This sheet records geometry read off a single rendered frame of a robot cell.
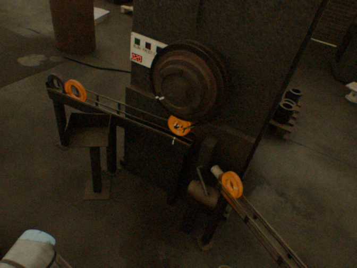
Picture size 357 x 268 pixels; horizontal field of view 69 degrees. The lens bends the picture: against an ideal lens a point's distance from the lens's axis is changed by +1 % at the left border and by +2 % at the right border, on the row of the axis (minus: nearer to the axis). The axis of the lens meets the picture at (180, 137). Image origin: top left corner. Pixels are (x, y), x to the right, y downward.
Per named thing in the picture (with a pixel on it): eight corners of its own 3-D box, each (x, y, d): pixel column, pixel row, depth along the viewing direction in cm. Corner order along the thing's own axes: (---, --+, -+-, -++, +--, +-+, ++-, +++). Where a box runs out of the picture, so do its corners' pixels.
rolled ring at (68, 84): (81, 107, 208) (83, 106, 211) (86, 92, 195) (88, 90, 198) (62, 92, 208) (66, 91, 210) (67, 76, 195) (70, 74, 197)
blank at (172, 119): (170, 110, 170) (167, 112, 168) (191, 116, 164) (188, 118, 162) (170, 129, 179) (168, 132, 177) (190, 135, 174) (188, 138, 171)
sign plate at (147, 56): (132, 59, 175) (133, 31, 163) (164, 72, 168) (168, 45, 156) (129, 60, 173) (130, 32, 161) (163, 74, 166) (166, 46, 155)
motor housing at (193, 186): (183, 217, 212) (195, 174, 177) (206, 231, 206) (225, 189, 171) (175, 229, 203) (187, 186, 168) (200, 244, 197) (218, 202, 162)
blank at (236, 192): (227, 192, 161) (222, 194, 160) (224, 168, 159) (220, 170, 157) (244, 200, 147) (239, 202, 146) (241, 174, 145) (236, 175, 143)
